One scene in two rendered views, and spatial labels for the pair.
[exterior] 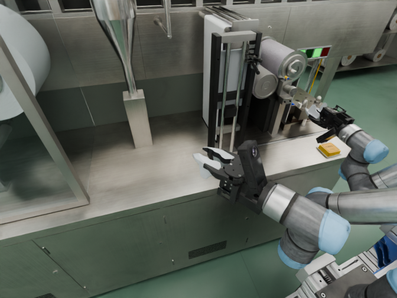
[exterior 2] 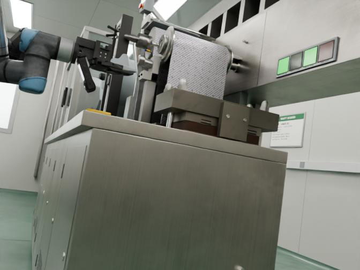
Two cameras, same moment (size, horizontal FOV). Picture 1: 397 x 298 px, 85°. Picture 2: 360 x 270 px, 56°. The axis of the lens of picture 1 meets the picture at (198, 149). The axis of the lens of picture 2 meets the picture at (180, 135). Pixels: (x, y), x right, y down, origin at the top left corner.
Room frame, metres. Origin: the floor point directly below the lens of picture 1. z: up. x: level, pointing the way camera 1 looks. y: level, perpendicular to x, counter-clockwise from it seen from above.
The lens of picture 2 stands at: (0.95, -1.69, 0.78)
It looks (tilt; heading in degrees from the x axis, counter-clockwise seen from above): 6 degrees up; 84
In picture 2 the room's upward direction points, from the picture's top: 9 degrees clockwise
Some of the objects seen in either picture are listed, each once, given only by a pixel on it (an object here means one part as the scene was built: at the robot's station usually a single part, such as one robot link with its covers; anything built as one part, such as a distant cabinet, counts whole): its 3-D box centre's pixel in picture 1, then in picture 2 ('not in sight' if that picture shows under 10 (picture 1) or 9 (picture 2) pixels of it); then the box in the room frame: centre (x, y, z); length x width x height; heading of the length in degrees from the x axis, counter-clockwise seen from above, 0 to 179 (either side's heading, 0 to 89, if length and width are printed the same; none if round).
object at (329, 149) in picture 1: (329, 149); (96, 115); (0.81, -0.65, 0.91); 0.07 x 0.07 x 0.02; 16
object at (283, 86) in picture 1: (280, 111); (144, 94); (0.93, -0.41, 1.05); 0.06 x 0.05 x 0.31; 16
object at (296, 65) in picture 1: (294, 68); (163, 44); (0.97, -0.43, 1.25); 0.07 x 0.02 x 0.07; 106
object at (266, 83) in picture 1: (253, 76); not in sight; (1.07, -0.28, 1.17); 0.26 x 0.12 x 0.12; 16
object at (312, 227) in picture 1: (313, 223); not in sight; (0.23, -0.23, 1.21); 0.11 x 0.08 x 0.09; 49
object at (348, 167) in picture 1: (354, 169); (29, 74); (0.58, -0.60, 1.01); 0.11 x 0.08 x 0.11; 165
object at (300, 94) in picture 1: (290, 96); (217, 113); (1.19, -0.56, 1.00); 0.40 x 0.16 x 0.06; 16
